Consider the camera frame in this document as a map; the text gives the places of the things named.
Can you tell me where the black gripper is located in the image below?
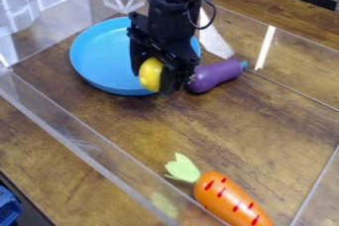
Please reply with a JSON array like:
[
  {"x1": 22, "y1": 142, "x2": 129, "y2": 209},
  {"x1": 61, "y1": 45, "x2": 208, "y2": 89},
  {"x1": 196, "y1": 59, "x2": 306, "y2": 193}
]
[{"x1": 126, "y1": 12, "x2": 200, "y2": 97}]

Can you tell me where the yellow toy lemon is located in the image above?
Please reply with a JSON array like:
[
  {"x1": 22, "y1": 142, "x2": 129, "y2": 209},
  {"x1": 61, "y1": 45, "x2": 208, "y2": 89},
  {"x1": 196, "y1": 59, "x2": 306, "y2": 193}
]
[{"x1": 138, "y1": 57, "x2": 162, "y2": 92}]

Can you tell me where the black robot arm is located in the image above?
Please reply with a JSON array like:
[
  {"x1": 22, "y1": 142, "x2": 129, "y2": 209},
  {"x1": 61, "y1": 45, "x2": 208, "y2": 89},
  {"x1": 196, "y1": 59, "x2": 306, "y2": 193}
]
[{"x1": 126, "y1": 0, "x2": 216, "y2": 97}]

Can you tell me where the blue round tray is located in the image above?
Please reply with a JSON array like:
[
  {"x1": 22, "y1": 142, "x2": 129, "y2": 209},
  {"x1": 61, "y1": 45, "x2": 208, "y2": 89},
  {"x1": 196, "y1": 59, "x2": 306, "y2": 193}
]
[{"x1": 69, "y1": 16, "x2": 202, "y2": 97}]

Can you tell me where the purple toy eggplant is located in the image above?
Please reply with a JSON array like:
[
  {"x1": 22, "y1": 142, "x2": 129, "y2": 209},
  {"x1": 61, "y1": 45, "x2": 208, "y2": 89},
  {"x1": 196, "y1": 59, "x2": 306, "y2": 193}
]
[{"x1": 188, "y1": 58, "x2": 248, "y2": 93}]

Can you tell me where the orange toy carrot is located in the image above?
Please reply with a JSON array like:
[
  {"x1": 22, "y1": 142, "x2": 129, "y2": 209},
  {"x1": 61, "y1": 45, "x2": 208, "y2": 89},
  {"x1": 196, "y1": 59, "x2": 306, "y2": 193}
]
[{"x1": 164, "y1": 153, "x2": 273, "y2": 226}]

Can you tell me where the blue object at corner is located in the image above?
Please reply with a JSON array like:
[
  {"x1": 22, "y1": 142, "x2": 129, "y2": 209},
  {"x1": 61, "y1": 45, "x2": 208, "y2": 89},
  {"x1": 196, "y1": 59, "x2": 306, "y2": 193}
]
[{"x1": 0, "y1": 185, "x2": 22, "y2": 226}]

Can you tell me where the clear acrylic enclosure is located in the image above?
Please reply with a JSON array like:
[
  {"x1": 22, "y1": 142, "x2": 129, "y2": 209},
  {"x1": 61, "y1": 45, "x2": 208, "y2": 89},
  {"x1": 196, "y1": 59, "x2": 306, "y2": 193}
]
[{"x1": 0, "y1": 0, "x2": 339, "y2": 226}]

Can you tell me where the black cable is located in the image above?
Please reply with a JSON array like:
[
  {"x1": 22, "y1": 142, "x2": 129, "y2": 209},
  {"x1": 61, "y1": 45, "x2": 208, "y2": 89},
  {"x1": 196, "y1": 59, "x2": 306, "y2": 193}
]
[{"x1": 184, "y1": 0, "x2": 218, "y2": 31}]

